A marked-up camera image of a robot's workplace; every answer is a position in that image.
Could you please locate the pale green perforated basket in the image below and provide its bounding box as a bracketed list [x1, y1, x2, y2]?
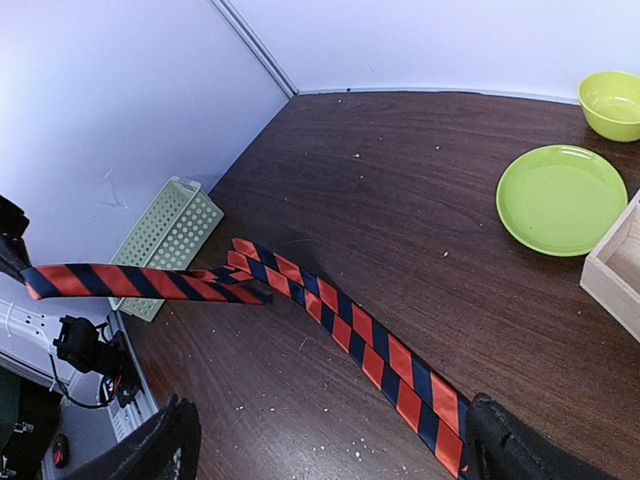
[108, 176, 225, 322]

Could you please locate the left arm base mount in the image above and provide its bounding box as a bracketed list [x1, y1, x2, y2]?
[49, 316, 142, 410]

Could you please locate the green bowl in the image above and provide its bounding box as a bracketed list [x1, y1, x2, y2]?
[578, 71, 639, 143]

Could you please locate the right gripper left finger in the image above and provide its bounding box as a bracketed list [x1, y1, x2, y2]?
[65, 395, 201, 479]

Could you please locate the wooden compartment box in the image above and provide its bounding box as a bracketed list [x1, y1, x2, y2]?
[580, 192, 640, 341]

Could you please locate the red navy striped tie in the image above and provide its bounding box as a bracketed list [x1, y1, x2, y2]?
[20, 238, 471, 479]

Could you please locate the green plate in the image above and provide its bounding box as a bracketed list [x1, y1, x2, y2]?
[495, 145, 628, 257]

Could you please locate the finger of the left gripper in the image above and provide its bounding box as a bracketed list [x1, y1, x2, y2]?
[0, 196, 31, 284]

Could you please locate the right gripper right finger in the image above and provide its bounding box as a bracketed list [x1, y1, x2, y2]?
[465, 393, 612, 480]

